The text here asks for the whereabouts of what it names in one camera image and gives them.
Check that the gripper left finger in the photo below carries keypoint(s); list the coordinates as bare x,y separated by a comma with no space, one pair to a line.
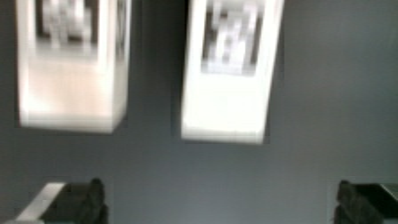
67,204

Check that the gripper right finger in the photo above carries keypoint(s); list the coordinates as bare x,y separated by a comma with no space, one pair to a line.
367,203

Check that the white leg with marker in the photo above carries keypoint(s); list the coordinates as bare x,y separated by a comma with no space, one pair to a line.
230,61

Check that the white leg middle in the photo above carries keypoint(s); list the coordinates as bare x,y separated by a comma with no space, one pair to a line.
74,57

